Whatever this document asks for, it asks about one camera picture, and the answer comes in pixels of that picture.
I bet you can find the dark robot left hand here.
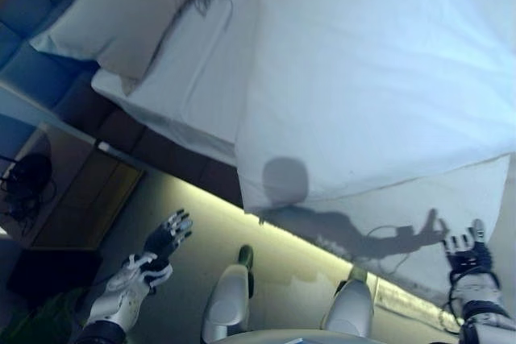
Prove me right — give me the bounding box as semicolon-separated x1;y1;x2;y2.
143;209;194;276

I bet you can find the dark robot right hand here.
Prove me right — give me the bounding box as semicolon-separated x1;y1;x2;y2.
443;218;495;276

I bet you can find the white duvet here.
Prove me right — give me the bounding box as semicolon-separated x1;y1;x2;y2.
233;0;516;315

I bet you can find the silver robot left leg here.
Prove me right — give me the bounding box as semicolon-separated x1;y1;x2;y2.
200;244;256;344

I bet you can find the silver robot leg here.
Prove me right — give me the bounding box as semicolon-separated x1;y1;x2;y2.
321;266;377;341
200;244;256;344

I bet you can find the wooden nightstand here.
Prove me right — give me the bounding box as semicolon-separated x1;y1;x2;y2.
0;118;146;251

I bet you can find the black box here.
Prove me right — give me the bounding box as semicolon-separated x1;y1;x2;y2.
6;249;104;309

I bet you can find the silver robot right leg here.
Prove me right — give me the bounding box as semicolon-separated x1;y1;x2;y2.
321;266;377;341

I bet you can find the green potted plant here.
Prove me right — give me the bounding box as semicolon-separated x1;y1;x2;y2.
6;287;92;344

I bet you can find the round black device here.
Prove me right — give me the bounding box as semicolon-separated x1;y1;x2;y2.
7;152;53;200

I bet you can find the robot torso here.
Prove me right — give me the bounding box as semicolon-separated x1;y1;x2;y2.
215;327;382;344

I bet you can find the white pillow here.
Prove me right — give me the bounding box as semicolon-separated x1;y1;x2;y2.
27;0;194;95

